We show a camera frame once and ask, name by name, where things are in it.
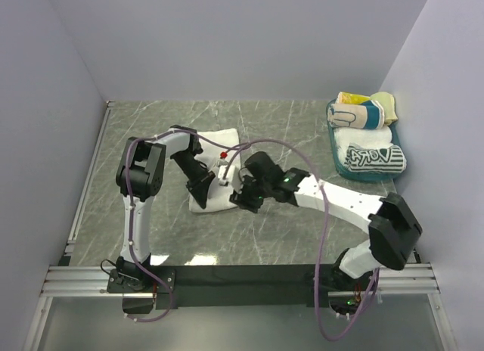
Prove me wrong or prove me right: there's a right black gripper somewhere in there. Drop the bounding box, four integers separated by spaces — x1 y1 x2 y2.
230 171 271 214

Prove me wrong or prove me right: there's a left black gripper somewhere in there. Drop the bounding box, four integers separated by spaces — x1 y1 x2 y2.
172 151 216 209

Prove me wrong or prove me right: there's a white terry towel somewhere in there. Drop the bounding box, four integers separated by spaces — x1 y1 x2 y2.
188 128 240 213

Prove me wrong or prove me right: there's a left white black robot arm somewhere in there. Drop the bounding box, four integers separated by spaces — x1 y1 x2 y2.
110 126 215 292

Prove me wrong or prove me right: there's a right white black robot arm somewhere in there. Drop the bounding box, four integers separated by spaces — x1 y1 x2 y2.
219 151 423 290

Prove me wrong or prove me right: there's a teal tray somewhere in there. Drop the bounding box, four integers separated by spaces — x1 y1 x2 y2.
326 99 405 182

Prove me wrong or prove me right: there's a yellow patterned rolled towel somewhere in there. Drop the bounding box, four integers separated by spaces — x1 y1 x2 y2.
336 92 371 105

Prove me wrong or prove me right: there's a beige teal rolled towel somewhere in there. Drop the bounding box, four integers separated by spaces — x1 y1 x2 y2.
327 101 385 130

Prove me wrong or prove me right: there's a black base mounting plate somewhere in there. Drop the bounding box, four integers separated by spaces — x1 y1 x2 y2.
107 264 376 315

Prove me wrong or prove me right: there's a black white striped rolled towel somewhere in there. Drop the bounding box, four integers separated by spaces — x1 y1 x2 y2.
343 144 407 174

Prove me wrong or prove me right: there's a pale yellow rolled towel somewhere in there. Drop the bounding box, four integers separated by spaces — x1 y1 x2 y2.
371 92 398 126

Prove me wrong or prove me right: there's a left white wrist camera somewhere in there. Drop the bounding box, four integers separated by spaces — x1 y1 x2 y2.
216 151 237 186

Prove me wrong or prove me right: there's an aluminium rail frame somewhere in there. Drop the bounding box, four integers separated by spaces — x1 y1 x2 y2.
22 99 461 351

